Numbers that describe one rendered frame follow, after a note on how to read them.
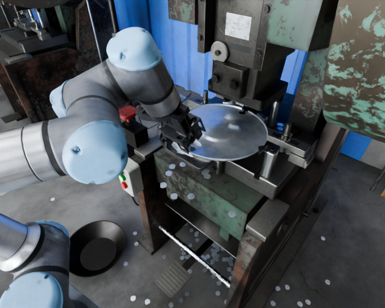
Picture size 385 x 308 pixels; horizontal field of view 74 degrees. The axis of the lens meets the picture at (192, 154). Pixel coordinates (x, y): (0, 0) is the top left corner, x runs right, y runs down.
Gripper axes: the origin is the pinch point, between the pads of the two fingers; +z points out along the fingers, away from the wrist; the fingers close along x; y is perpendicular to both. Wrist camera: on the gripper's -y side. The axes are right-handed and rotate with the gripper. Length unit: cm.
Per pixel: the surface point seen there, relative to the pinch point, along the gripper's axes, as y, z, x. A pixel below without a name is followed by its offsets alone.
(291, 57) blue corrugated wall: -25, 79, 119
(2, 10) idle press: -322, 47, 55
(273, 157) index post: 19.9, 6.5, 11.3
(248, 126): 7.3, 10.3, 19.1
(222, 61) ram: -1.8, -8.8, 23.9
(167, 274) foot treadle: -3, 53, -36
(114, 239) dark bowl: -42, 67, -42
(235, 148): 10.0, 5.4, 8.6
